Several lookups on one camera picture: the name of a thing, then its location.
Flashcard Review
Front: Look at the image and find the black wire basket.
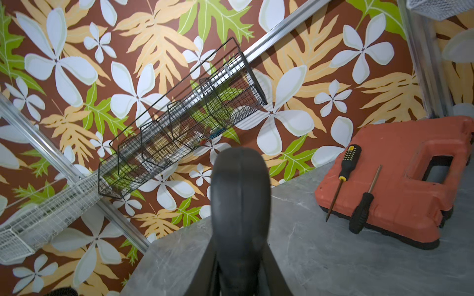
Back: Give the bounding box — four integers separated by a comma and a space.
98, 37, 267, 199

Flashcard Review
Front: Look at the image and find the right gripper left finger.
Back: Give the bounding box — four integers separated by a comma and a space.
184, 244, 218, 296

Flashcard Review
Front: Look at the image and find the black handled screwdriver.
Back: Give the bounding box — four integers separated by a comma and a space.
349, 165, 382, 234

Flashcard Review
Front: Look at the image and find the yellow black screwdriver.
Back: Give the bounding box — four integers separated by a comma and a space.
325, 144, 362, 222

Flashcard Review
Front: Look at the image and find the white wire basket left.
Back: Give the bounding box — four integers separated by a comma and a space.
1, 173, 101, 263

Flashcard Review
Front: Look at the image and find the red black claw hammer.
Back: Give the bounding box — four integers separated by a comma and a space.
211, 148, 271, 296

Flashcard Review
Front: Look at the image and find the white mesh basket right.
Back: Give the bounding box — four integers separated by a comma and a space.
406, 0, 474, 21

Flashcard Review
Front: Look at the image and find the red plastic tool case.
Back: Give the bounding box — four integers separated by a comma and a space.
315, 116, 474, 250

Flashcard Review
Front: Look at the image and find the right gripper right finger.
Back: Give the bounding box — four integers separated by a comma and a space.
259, 244, 292, 296

